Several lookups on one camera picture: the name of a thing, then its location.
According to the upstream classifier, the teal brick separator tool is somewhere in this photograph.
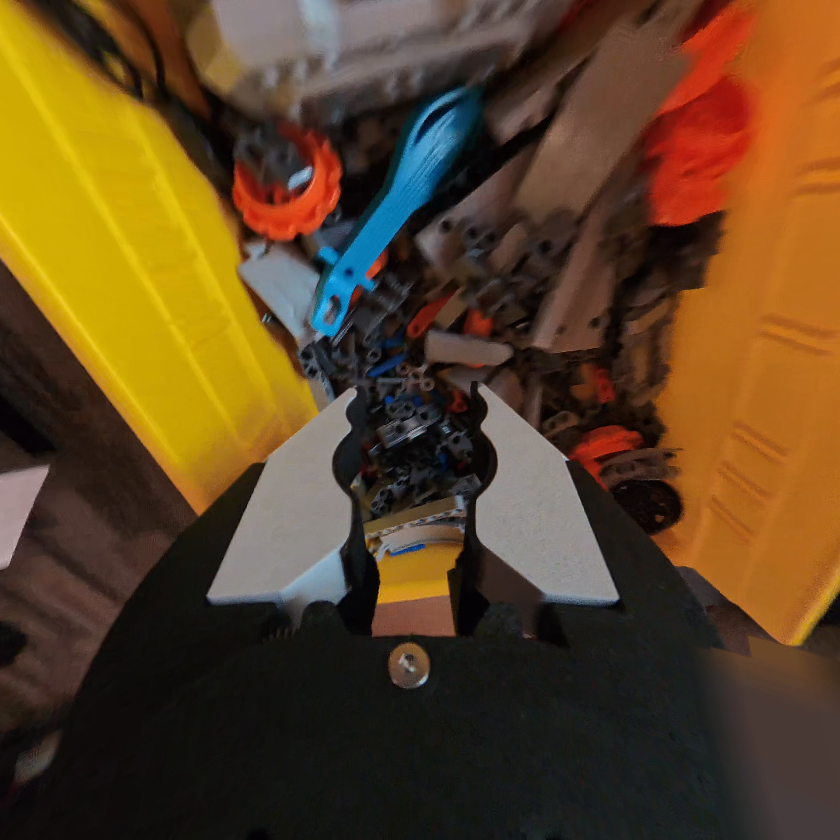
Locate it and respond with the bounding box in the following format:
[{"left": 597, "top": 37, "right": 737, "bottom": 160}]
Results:
[{"left": 310, "top": 85, "right": 485, "bottom": 337}]

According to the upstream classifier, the white paper sheet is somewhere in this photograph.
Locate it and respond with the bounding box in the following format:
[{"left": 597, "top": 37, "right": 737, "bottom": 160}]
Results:
[{"left": 0, "top": 465, "right": 51, "bottom": 571}]

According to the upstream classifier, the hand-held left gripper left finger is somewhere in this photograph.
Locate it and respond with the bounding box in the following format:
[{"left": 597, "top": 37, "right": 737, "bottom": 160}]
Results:
[{"left": 206, "top": 386, "right": 368, "bottom": 624}]

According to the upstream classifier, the pile of toy building parts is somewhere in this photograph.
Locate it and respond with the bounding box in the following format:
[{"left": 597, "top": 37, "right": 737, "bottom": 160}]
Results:
[{"left": 187, "top": 0, "right": 756, "bottom": 559}]

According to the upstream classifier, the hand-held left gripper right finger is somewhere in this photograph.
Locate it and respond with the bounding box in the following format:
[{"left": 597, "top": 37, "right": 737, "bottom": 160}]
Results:
[{"left": 467, "top": 382, "right": 621, "bottom": 634}]

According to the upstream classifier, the grey white toy motor block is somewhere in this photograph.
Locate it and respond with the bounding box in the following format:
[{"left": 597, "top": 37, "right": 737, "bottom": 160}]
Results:
[{"left": 187, "top": 0, "right": 526, "bottom": 116}]

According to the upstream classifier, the yellow plastic bin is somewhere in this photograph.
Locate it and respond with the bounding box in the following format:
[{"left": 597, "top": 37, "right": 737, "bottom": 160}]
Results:
[{"left": 0, "top": 0, "right": 840, "bottom": 647}]

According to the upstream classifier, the light grey curved toy panel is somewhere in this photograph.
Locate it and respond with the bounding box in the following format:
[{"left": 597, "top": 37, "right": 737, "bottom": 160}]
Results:
[{"left": 238, "top": 243, "right": 324, "bottom": 342}]

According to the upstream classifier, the black toy wheel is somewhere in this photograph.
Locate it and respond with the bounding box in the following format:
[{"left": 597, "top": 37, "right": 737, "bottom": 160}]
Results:
[{"left": 610, "top": 479, "right": 685, "bottom": 536}]

